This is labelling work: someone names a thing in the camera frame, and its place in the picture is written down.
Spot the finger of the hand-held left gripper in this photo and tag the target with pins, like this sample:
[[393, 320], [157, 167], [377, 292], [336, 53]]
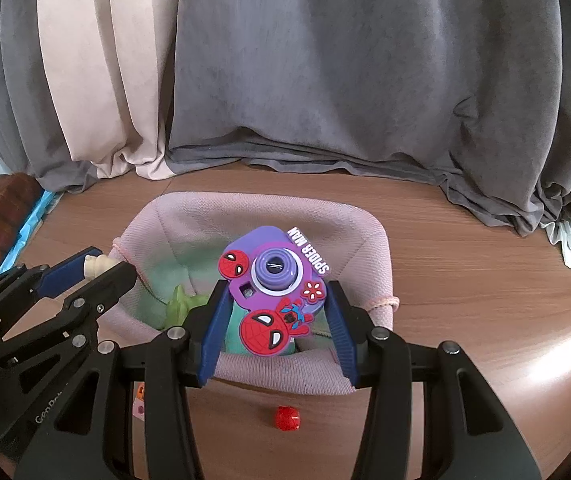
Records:
[[62, 275], [105, 285]]

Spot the green frog toy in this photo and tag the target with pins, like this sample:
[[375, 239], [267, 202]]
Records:
[[180, 307]]

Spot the grey curtain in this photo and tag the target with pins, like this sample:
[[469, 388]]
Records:
[[10, 85], [365, 60]]

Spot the purple toy camera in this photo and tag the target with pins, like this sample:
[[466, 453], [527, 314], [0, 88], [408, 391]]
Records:
[[275, 270]]

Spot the cream plastic toy figure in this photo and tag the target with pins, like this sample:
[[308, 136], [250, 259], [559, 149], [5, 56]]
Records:
[[96, 265]]

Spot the teal flower cushion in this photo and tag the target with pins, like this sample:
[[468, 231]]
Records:
[[233, 332]]

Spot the pink fabric basket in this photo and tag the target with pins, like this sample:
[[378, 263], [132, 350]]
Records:
[[190, 220]]

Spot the red plastic toy figure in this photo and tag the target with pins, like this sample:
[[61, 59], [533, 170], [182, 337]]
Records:
[[287, 418]]

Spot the stacked toy building blocks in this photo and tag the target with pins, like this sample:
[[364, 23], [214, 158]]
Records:
[[140, 410]]

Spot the brown plaid cushion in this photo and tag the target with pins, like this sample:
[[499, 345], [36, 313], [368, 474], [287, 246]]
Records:
[[0, 210]]

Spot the light blue cloth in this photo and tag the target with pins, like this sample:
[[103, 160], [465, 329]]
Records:
[[30, 225]]

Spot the beige curtain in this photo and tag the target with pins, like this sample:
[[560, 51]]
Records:
[[95, 60]]

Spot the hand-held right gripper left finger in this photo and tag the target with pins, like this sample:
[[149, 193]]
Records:
[[213, 335]]

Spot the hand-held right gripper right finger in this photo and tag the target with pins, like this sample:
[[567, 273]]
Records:
[[345, 335]]

